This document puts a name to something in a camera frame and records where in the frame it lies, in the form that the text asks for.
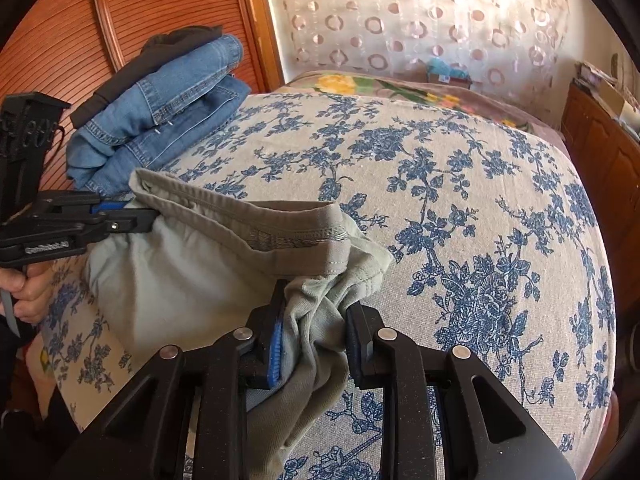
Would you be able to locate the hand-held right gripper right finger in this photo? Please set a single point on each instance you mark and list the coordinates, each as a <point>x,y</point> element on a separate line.
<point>357,350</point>

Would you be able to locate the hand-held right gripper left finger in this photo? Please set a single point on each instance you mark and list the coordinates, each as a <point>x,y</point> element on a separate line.
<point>274,355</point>

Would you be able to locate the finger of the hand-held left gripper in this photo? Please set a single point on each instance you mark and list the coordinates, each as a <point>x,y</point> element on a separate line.
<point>112,206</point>
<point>135,221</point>

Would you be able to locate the grey-green pants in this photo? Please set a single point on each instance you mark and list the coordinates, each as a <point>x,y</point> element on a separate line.
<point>190,270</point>

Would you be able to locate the folded black pants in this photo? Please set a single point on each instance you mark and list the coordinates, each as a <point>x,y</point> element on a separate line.
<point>100,105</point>

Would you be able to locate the person's left hand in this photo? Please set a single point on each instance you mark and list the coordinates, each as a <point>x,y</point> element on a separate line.
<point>30,290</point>

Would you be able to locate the blue floral bedsheet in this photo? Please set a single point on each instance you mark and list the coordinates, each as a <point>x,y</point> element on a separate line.
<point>475,210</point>

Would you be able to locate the person's dark clothing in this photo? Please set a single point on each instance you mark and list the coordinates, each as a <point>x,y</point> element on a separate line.
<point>30,435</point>

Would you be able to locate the brown slatted wooden wardrobe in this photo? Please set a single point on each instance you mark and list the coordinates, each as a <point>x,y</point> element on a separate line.
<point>175,0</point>

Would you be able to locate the colourful flower blanket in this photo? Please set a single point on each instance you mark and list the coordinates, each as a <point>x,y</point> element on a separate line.
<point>340,82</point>

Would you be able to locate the blue box by curtain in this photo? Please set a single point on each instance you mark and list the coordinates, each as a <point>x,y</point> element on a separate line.
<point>447,75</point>

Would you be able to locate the brown wooden cabinet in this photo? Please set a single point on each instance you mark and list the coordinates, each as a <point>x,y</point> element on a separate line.
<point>600,140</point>

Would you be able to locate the circle pattern sheer curtain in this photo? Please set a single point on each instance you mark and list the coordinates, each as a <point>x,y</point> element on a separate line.
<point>400,10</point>

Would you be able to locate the pile of papers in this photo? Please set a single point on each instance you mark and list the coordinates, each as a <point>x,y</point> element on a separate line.
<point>592,72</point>

